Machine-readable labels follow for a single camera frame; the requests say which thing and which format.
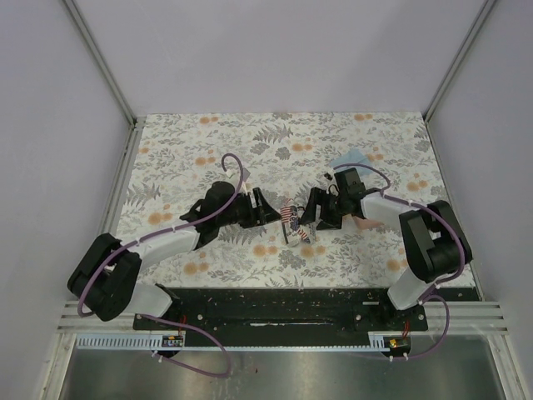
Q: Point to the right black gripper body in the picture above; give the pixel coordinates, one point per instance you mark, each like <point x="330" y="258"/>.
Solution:
<point x="333" y="207"/>

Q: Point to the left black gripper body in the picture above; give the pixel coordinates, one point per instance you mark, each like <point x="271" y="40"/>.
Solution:
<point x="242" y="212"/>

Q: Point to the pink glasses case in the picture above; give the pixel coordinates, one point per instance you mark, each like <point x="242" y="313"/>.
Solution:
<point x="364" y="223"/>

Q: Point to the blue cleaning cloth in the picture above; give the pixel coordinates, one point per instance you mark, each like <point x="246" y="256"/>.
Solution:
<point x="348" y="160"/>

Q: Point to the flag pattern glasses case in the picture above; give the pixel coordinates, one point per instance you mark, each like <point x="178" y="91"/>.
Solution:
<point x="294" y="232"/>

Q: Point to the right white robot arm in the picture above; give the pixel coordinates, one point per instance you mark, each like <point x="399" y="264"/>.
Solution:
<point x="436" y="247"/>

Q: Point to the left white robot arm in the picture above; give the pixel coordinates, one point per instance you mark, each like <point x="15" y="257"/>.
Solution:
<point x="105" y="281"/>

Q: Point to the floral table mat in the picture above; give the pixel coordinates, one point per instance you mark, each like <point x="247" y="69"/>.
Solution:
<point x="177" y="157"/>

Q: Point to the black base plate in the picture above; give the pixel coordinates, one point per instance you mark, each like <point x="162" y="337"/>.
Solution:
<point x="342" y="309"/>

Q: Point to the left aluminium frame post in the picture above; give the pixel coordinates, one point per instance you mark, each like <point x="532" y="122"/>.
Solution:
<point x="80" y="22"/>

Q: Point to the aluminium frame post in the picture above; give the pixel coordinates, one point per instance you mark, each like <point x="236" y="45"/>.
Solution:
<point x="468" y="42"/>
<point x="80" y="22"/>

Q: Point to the white cable duct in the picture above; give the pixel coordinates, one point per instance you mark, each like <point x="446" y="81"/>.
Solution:
<point x="256" y="341"/>

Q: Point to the right aluminium frame post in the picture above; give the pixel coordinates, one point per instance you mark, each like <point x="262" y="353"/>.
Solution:
<point x="468" y="42"/>

